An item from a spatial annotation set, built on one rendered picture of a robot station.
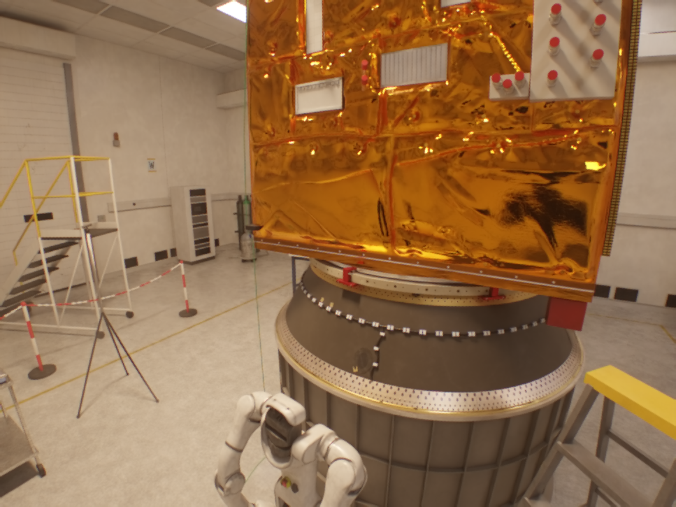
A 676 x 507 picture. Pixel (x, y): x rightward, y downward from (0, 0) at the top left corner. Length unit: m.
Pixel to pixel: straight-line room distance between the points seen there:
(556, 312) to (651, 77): 6.15
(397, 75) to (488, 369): 1.50
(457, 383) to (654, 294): 6.27
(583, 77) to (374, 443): 1.90
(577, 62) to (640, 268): 6.21
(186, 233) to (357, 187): 7.41
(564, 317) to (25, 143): 8.33
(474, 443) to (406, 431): 0.35
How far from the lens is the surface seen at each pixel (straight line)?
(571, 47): 1.57
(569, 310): 1.71
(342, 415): 1.93
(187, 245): 8.94
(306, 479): 1.31
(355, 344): 1.78
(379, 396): 1.73
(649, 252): 7.48
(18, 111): 8.30
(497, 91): 1.55
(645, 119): 7.35
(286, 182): 1.99
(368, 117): 1.71
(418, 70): 1.71
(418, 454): 1.93
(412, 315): 1.71
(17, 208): 8.16
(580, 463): 1.63
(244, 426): 1.34
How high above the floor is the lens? 2.25
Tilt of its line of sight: 14 degrees down
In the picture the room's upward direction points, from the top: straight up
